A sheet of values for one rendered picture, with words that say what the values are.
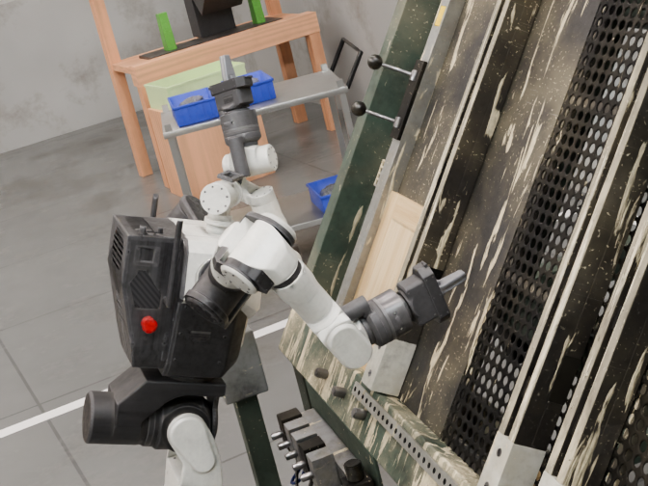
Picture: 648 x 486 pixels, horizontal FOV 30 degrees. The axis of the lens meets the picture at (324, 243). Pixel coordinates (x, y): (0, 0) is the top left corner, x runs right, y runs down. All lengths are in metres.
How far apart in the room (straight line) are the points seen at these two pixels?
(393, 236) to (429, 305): 0.64
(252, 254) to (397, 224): 0.87
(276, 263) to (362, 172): 1.15
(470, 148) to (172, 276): 0.69
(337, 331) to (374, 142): 1.11
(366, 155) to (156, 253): 0.89
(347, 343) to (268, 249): 0.24
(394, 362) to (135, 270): 0.61
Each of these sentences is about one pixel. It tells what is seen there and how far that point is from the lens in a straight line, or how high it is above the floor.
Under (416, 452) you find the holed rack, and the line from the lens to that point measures 2.47.
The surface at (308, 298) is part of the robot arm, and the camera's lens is 2.13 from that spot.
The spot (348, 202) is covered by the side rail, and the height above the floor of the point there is 1.16.
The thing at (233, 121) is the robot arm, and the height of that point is 1.50.
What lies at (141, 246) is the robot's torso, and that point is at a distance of 2.47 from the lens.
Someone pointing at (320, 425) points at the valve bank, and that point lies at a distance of 2.99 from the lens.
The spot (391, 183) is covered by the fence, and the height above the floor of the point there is 1.25.
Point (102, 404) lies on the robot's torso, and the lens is 2.63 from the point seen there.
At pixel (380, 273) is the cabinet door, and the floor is 1.07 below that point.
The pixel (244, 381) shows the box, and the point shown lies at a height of 0.80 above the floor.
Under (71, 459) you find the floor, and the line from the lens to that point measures 4.99.
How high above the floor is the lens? 2.08
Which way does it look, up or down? 18 degrees down
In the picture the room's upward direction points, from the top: 14 degrees counter-clockwise
